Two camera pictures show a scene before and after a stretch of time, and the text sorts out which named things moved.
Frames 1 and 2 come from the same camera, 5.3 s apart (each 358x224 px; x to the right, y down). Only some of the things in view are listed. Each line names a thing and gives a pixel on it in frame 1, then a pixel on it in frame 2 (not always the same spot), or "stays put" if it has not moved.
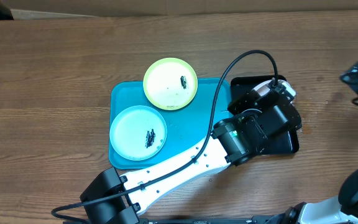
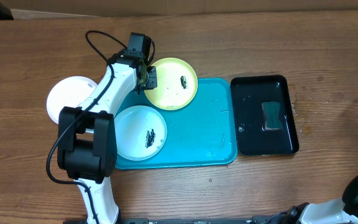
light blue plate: x=138 y=132 stays put
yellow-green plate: x=170 y=83 stays put
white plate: x=264 y=87 to x=68 y=91
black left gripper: x=237 y=102 to x=152 y=83
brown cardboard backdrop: x=24 y=9 stays put
